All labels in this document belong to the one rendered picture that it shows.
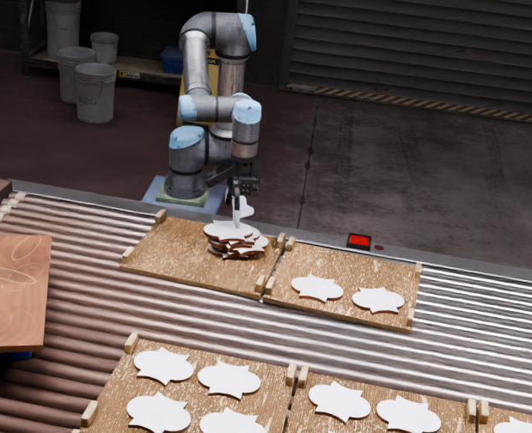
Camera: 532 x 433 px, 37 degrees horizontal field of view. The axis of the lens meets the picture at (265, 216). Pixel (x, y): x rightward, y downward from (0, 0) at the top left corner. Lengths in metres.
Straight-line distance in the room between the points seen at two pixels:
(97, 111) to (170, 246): 3.60
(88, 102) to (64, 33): 1.10
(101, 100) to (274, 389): 4.26
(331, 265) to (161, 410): 0.83
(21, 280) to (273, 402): 0.68
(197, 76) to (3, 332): 0.95
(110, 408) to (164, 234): 0.81
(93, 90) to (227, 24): 3.37
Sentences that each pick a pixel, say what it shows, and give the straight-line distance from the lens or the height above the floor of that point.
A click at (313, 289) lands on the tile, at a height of 0.95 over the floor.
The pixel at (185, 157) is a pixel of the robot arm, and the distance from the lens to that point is 2.77.
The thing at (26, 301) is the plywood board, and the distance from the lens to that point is 1.97.
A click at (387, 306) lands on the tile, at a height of 0.95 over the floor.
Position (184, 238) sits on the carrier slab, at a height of 0.94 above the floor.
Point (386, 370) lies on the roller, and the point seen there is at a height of 0.91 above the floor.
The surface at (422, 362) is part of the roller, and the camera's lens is 2.11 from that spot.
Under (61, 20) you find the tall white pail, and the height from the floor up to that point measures 0.47.
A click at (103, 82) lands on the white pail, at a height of 0.31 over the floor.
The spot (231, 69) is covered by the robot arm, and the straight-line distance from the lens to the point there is 2.66.
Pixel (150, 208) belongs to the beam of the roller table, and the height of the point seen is 0.92.
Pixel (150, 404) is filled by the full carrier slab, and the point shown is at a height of 0.95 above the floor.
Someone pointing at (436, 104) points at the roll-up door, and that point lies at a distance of 7.10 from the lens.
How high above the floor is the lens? 2.11
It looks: 26 degrees down
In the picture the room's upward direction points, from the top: 7 degrees clockwise
